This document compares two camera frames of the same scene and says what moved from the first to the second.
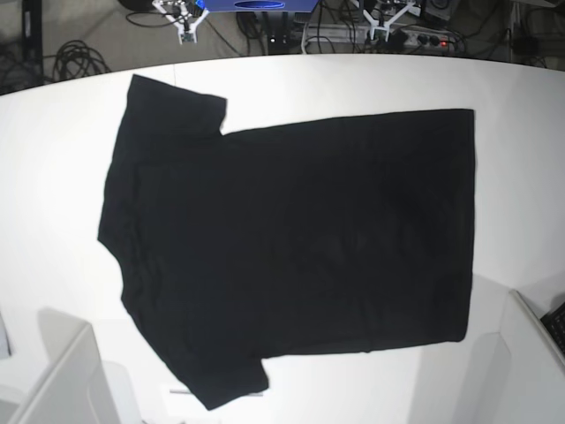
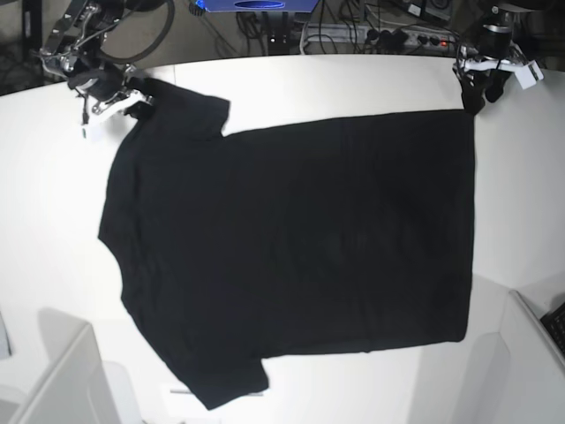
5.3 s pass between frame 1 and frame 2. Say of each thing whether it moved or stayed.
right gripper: moved
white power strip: stayed
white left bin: stayed
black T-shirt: stayed
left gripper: moved
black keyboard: stayed
